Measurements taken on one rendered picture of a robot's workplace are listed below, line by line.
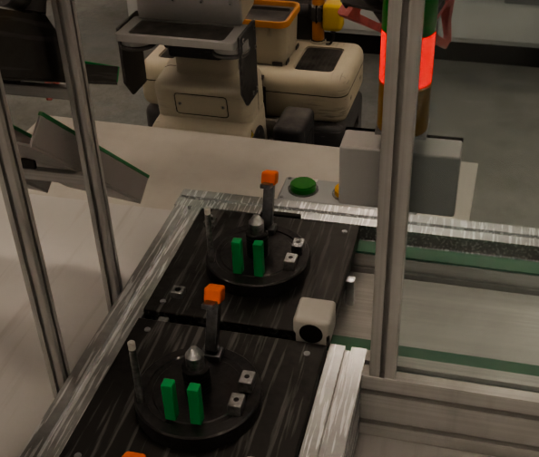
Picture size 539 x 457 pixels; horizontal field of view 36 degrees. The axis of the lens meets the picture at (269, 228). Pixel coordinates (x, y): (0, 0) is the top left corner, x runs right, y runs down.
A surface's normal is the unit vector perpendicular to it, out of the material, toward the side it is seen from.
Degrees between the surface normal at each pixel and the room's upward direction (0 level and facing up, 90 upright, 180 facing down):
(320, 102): 90
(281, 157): 0
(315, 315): 0
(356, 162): 90
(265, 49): 92
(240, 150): 0
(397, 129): 90
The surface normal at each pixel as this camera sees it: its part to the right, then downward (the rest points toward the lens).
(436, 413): -0.25, 0.56
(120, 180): 0.91, 0.21
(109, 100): -0.04, -0.82
